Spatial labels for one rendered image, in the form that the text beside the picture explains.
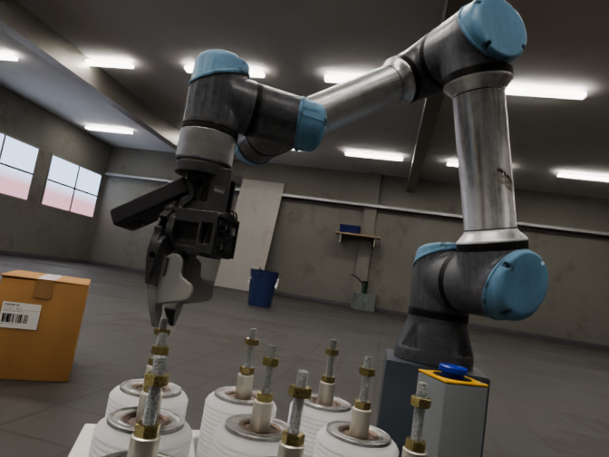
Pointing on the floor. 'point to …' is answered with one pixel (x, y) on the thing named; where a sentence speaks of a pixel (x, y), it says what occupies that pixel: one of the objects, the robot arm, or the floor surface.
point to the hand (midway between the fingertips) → (160, 315)
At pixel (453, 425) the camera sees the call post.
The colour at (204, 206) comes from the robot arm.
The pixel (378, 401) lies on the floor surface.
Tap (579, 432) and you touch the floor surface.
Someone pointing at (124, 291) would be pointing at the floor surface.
